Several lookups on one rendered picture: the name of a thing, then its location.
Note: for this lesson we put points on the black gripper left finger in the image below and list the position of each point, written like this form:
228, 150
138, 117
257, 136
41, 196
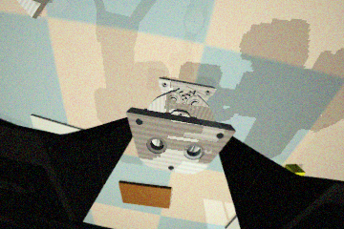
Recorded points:
78, 163

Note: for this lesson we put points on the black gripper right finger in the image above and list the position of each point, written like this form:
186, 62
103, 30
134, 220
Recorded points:
267, 195

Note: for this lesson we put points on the brown flat rectangular plate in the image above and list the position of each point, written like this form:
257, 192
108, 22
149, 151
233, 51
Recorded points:
145, 194

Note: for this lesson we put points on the yellow rectangular bar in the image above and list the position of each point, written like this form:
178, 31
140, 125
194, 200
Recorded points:
295, 169

